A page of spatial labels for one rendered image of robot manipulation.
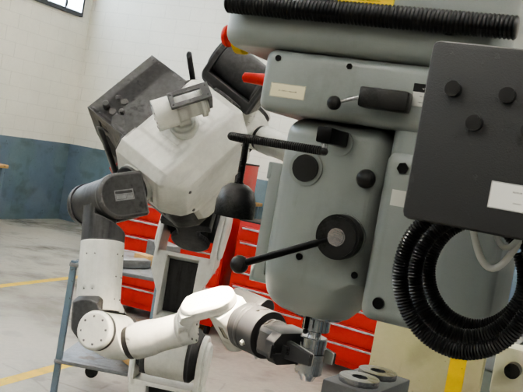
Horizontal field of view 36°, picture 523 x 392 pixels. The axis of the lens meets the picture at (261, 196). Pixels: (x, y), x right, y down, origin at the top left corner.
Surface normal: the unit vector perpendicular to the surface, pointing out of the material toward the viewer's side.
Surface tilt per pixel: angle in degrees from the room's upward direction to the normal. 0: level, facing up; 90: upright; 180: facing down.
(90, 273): 78
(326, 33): 90
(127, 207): 72
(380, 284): 90
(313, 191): 90
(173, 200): 140
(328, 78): 90
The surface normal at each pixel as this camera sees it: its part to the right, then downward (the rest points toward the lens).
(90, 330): -0.32, -0.22
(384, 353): -0.40, -0.02
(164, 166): -0.03, -0.50
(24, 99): 0.90, 0.18
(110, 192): 0.63, -0.16
